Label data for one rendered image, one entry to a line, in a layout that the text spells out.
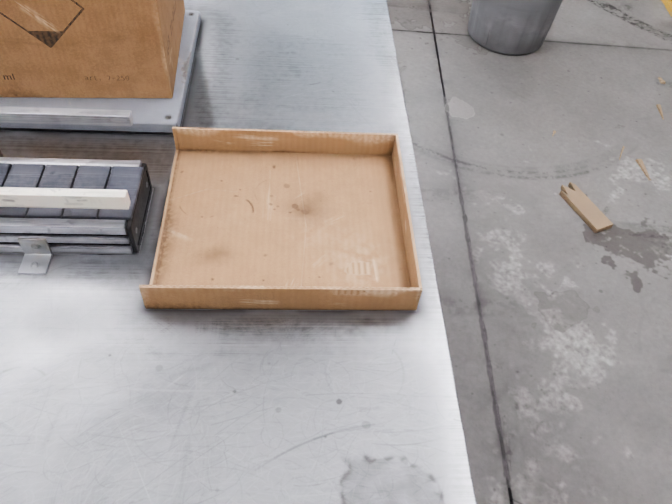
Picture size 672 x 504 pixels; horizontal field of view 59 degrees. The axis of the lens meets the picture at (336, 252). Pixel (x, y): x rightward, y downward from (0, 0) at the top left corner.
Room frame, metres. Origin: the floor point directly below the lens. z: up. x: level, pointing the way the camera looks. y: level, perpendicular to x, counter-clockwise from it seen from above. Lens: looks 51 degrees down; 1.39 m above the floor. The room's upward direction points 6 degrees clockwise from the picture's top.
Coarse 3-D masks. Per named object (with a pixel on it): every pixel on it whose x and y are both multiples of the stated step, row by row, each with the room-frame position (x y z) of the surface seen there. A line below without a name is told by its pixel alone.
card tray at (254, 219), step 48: (192, 144) 0.60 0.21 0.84; (240, 144) 0.61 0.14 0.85; (288, 144) 0.62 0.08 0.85; (336, 144) 0.63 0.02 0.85; (384, 144) 0.64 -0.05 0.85; (192, 192) 0.52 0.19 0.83; (240, 192) 0.53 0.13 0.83; (288, 192) 0.54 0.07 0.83; (336, 192) 0.55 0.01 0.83; (384, 192) 0.56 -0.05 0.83; (192, 240) 0.45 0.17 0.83; (240, 240) 0.45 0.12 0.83; (288, 240) 0.46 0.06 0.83; (336, 240) 0.47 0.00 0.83; (384, 240) 0.48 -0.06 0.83; (144, 288) 0.35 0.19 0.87; (192, 288) 0.35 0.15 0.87; (240, 288) 0.36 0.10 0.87; (288, 288) 0.37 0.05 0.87; (336, 288) 0.37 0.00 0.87; (384, 288) 0.38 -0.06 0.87
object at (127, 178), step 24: (0, 168) 0.48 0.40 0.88; (24, 168) 0.49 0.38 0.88; (48, 168) 0.49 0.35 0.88; (72, 168) 0.50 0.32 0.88; (96, 168) 0.50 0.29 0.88; (120, 168) 0.51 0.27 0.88; (0, 216) 0.41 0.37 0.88; (24, 216) 0.42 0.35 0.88; (48, 216) 0.42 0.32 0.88; (72, 216) 0.42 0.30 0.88; (96, 216) 0.43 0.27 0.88; (120, 216) 0.43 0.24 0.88
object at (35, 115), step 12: (0, 108) 0.49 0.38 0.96; (12, 108) 0.50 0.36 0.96; (24, 108) 0.50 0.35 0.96; (36, 108) 0.50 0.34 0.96; (48, 108) 0.50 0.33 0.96; (60, 108) 0.51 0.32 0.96; (72, 108) 0.51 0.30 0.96; (0, 120) 0.49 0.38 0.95; (12, 120) 0.49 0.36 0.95; (24, 120) 0.49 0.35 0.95; (36, 120) 0.49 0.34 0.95; (48, 120) 0.49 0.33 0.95; (60, 120) 0.50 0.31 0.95; (72, 120) 0.50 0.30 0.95; (84, 120) 0.50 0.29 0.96; (96, 120) 0.50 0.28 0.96; (108, 120) 0.50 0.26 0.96; (120, 120) 0.50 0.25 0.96; (132, 120) 0.51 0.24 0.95
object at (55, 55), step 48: (0, 0) 0.65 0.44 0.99; (48, 0) 0.66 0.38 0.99; (96, 0) 0.67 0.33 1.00; (144, 0) 0.68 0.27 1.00; (0, 48) 0.65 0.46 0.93; (48, 48) 0.66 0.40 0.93; (96, 48) 0.67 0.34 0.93; (144, 48) 0.68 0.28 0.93; (0, 96) 0.65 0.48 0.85; (48, 96) 0.66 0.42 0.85; (96, 96) 0.67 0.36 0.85; (144, 96) 0.68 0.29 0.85
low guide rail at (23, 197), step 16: (0, 192) 0.42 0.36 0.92; (16, 192) 0.42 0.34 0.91; (32, 192) 0.42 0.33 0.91; (48, 192) 0.42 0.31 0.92; (64, 192) 0.43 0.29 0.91; (80, 192) 0.43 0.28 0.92; (96, 192) 0.43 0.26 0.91; (112, 192) 0.43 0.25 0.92; (80, 208) 0.42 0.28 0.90; (96, 208) 0.43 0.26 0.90; (112, 208) 0.43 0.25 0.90; (128, 208) 0.43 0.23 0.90
